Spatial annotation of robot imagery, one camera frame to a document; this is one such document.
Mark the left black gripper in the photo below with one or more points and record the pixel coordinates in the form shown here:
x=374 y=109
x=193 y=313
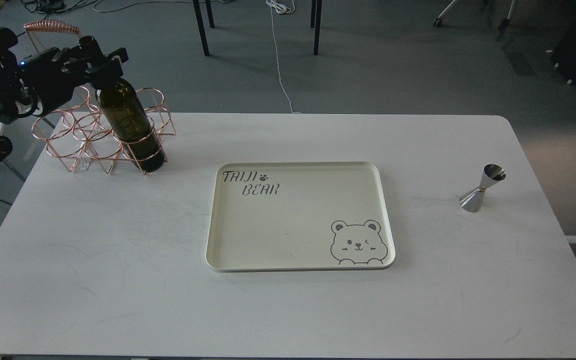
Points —
x=53 y=86

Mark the dark green wine bottle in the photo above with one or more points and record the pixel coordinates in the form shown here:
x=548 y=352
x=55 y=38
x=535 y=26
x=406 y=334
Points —
x=125 y=114

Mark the silver steel jigger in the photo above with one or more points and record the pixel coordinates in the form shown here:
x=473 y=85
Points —
x=473 y=200

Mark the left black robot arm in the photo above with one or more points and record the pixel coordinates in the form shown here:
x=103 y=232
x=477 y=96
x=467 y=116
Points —
x=16 y=101

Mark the black table legs left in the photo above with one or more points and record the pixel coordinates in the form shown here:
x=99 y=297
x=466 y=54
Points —
x=201 y=25

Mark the black table legs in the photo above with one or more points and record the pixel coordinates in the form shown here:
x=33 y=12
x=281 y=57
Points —
x=201 y=25
x=315 y=23

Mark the cream bear serving tray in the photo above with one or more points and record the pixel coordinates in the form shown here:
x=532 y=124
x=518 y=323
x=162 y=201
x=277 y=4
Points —
x=299 y=216

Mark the black table legs right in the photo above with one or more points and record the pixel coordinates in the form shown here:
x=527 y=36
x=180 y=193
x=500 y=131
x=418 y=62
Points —
x=315 y=23

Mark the copper wire bottle rack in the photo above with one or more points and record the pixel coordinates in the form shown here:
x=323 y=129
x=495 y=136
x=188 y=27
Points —
x=80 y=135

